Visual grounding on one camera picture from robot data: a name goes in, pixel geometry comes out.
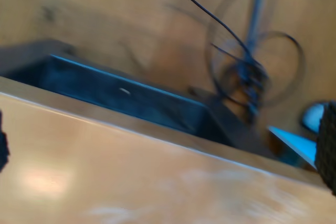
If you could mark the dark blue bin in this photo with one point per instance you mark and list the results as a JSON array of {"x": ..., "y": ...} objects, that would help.
[{"x": 118, "y": 98}]

